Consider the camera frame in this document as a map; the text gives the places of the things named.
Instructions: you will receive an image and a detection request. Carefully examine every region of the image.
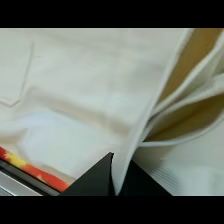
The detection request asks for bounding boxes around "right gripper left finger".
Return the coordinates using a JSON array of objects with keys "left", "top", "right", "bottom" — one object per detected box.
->
[{"left": 59, "top": 151, "right": 116, "bottom": 197}]

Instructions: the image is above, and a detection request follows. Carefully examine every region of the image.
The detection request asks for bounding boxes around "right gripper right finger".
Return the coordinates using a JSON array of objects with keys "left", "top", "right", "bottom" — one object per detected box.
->
[{"left": 118, "top": 159, "right": 173, "bottom": 197}]

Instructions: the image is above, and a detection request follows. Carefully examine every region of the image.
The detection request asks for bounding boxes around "silver frame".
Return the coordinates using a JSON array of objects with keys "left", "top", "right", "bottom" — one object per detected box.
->
[{"left": 0, "top": 170, "right": 43, "bottom": 197}]

